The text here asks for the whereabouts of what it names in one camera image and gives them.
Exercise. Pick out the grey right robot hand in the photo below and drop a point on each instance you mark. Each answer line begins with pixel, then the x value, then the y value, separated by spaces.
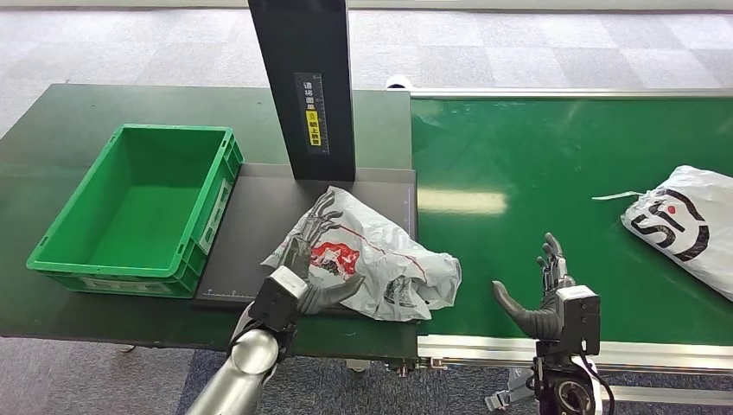
pixel 538 323

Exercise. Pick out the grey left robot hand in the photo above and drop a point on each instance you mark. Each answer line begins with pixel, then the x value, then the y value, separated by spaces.
pixel 298 258

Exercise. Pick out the grey package with red print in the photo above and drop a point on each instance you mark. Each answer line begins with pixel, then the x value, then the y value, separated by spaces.
pixel 395 269

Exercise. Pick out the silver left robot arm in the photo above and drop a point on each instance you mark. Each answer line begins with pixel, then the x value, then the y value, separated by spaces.
pixel 240 372

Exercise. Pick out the green conveyor belt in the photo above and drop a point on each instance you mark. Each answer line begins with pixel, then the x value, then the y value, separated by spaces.
pixel 544 160

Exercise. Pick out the black inbound scanner machine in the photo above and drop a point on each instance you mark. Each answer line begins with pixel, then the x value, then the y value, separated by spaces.
pixel 309 86

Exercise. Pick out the white package with black logo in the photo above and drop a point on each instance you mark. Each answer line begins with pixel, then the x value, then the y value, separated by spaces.
pixel 704 240

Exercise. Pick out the green plastic crate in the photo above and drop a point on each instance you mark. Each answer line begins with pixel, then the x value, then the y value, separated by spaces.
pixel 143 223

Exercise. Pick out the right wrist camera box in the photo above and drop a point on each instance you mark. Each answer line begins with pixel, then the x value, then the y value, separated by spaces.
pixel 578 318

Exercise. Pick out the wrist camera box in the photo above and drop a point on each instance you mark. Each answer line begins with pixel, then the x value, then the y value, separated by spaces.
pixel 277 298
pixel 578 318

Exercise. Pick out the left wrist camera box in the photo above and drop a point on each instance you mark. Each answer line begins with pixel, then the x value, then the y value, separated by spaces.
pixel 277 298

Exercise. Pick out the aluminium conveyor frame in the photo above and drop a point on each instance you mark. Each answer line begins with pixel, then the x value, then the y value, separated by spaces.
pixel 487 350

